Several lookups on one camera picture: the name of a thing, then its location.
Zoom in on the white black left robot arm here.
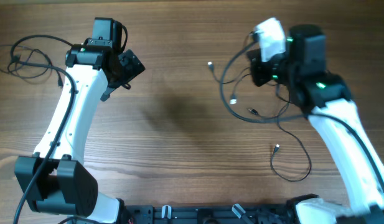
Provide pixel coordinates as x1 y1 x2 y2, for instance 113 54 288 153
14 17 145 223

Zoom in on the thick black usb cable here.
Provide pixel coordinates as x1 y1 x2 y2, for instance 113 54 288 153
0 44 64 90

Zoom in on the black aluminium base frame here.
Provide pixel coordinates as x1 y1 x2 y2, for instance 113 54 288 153
117 204 299 224

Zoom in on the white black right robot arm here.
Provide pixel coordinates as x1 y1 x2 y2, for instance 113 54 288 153
247 18 384 223

